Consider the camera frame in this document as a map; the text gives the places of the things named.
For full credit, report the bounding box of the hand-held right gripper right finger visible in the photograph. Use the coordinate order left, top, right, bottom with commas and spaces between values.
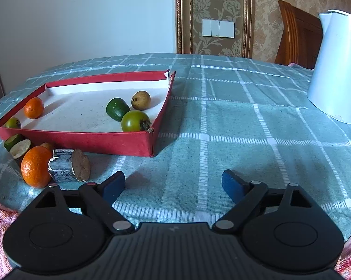
212, 169, 322, 234

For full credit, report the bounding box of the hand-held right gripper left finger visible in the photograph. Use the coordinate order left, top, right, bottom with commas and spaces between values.
32, 171, 135, 234

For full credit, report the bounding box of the green persimmon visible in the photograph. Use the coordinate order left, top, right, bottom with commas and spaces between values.
121, 110, 154, 133
4, 117, 22, 129

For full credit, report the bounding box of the green avocado half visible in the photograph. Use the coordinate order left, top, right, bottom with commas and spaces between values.
4, 134, 25, 152
106, 98, 131, 120

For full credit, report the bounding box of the orange mandarin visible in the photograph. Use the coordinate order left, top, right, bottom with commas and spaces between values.
24, 97, 44, 119
21, 146, 54, 189

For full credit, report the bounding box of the red cardboard box tray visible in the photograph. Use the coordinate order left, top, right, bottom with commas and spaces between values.
0, 70, 176, 157

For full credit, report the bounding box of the teal checked bedsheet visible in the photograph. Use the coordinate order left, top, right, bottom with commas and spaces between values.
0, 53, 351, 254

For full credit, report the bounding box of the pink floral blanket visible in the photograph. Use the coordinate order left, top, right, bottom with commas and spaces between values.
0, 197, 351, 280

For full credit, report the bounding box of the white electric kettle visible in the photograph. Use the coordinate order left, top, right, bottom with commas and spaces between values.
307, 10, 351, 124

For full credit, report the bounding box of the gold framed wallpaper panel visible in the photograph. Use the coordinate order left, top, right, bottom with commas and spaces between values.
175, 0, 253, 59

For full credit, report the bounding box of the white wall switch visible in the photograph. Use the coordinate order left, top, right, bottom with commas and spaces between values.
202, 19, 235, 38

